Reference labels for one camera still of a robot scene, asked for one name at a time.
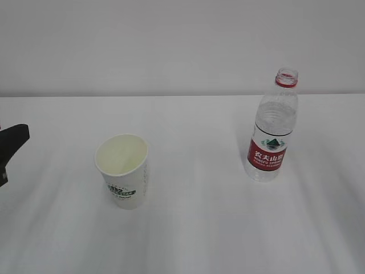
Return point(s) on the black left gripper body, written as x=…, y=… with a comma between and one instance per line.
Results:
x=3, y=176

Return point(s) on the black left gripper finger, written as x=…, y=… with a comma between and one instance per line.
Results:
x=12, y=139

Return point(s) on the white paper cup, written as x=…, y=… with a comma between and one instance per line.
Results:
x=122, y=161

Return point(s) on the Nongfu Spring water bottle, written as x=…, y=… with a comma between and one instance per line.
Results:
x=275, y=120

